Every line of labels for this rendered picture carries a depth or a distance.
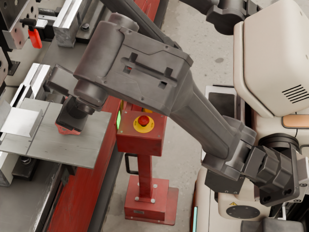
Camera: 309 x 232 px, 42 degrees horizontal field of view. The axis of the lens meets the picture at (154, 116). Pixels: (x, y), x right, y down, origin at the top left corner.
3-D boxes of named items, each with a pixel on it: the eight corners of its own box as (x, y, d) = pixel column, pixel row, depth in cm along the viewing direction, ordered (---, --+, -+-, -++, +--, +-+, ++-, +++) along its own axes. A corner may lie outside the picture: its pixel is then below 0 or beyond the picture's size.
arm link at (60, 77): (94, 115, 86) (111, 79, 87) (43, 91, 83) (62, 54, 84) (84, 114, 98) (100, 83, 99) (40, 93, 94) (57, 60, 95)
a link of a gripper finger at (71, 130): (46, 134, 105) (57, 119, 98) (55, 113, 109) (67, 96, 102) (70, 145, 107) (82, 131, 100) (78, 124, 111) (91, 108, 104)
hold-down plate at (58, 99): (31, 182, 116) (28, 177, 113) (13, 178, 116) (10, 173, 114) (65, 101, 133) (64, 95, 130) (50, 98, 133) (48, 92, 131)
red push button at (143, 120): (148, 130, 138) (148, 124, 135) (137, 129, 138) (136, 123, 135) (150, 121, 140) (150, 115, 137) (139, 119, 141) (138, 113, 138)
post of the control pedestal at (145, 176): (151, 198, 194) (149, 138, 150) (140, 197, 194) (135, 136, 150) (152, 188, 197) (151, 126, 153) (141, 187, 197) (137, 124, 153)
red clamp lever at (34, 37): (42, 50, 108) (33, 22, 100) (27, 48, 108) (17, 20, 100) (44, 45, 109) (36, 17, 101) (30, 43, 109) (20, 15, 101)
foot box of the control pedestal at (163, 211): (174, 225, 198) (175, 216, 188) (124, 219, 200) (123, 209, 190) (179, 188, 210) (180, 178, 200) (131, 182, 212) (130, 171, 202)
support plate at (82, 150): (93, 169, 105) (93, 167, 104) (-1, 151, 108) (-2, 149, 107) (111, 114, 115) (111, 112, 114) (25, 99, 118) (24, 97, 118)
